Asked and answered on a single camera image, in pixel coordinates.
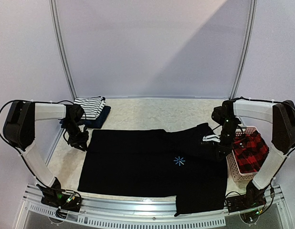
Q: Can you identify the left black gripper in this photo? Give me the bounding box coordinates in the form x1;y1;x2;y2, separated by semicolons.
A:
63;120;89;151

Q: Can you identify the black white striped tank top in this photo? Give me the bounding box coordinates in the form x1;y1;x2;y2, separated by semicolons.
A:
74;96;106;120

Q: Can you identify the black garment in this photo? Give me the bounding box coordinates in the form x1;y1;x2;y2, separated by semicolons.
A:
78;123;228;215

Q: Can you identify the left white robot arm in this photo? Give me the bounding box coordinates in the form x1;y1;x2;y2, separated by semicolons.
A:
0;100;89;188

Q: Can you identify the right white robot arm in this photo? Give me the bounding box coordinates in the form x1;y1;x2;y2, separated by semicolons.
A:
211;97;295;208

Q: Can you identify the pink perforated laundry basket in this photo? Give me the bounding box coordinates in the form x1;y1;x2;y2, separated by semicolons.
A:
227;126;259;182

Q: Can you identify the folded blue garment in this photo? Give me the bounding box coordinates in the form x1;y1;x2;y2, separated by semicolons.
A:
59;104;111;129

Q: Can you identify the red black plaid shirt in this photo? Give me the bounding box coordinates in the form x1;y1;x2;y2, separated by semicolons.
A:
232;131;269;173

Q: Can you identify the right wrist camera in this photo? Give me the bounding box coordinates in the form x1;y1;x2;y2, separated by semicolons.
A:
200;134;221;145

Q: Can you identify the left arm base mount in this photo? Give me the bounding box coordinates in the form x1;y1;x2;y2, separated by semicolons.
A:
36;178;82;212

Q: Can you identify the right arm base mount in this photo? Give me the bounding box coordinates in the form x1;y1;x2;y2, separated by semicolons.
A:
224;180;275;215

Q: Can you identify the aluminium front rail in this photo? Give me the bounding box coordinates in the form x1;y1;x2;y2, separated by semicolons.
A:
15;185;295;229

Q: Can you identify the left aluminium corner post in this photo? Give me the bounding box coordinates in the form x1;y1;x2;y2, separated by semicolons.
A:
49;0;77;100

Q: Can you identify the aluminium corner post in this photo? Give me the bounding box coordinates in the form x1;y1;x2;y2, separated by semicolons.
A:
229;0;257;99
49;0;77;100

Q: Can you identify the right aluminium corner post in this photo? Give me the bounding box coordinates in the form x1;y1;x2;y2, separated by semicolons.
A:
229;0;257;99

